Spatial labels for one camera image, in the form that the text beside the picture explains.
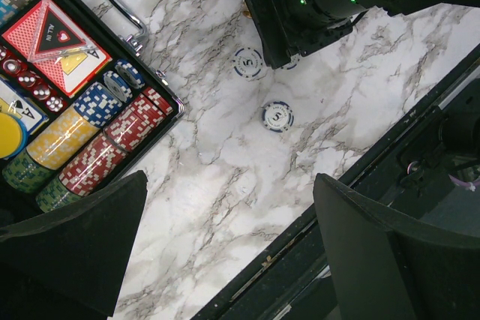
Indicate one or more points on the yellow round dealer chip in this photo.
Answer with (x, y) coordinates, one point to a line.
(13, 136)

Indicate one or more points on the black poker chip case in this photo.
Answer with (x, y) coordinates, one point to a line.
(78, 106)

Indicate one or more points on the red playing card deck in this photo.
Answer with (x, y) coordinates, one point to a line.
(69, 74)

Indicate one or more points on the white plastic valve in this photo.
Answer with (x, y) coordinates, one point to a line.
(246, 13)

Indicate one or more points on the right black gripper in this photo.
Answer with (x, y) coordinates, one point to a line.
(300, 27)

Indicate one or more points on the blue playing card deck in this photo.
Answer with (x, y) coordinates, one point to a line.
(22, 107)

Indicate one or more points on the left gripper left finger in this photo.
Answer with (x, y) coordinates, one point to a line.
(69, 263)

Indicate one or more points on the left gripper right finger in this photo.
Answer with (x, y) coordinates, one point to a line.
(387, 265)

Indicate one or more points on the red triangle card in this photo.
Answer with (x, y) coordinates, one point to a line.
(57, 35)

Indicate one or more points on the red die in case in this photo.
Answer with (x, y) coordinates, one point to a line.
(55, 104)
(12, 66)
(42, 92)
(27, 79)

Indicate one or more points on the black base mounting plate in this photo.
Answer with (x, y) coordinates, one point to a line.
(426, 166)

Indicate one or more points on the white poker chip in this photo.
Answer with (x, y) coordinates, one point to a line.
(247, 62)
(292, 63)
(277, 116)

